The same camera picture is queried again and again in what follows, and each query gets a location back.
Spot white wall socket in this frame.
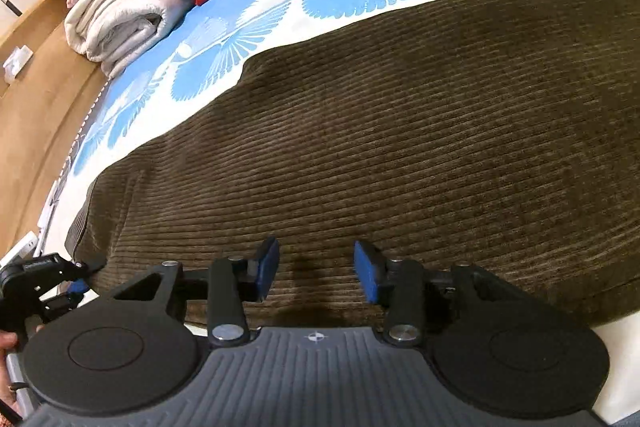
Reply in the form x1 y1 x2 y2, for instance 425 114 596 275
3 46 34 84

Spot dark brown corduroy pants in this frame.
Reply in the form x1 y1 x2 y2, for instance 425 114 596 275
65 0 639 326

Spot white folded quilt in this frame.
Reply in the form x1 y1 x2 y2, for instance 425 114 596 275
64 0 193 80

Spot person's left hand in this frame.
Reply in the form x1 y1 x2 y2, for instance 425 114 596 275
0 331 21 414

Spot wooden headboard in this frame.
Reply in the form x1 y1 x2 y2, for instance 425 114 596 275
1 0 105 253

